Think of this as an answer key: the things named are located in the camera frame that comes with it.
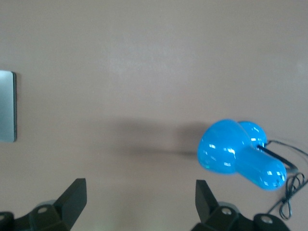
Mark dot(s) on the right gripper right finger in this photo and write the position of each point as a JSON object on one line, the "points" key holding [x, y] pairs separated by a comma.
{"points": [[216, 216]]}

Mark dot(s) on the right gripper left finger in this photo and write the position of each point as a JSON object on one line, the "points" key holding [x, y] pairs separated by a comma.
{"points": [[60, 211]]}

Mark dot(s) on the grey laptop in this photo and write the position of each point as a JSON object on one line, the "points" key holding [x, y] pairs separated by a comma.
{"points": [[7, 106]]}

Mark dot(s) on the blue desk lamp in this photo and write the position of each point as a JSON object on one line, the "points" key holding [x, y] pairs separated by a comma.
{"points": [[223, 149]]}

